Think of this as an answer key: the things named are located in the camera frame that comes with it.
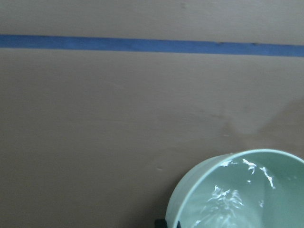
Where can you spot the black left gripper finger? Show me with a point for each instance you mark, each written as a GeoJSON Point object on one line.
{"type": "Point", "coordinates": [160, 223]}

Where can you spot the mint green bowl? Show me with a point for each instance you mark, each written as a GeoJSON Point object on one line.
{"type": "Point", "coordinates": [261, 188]}

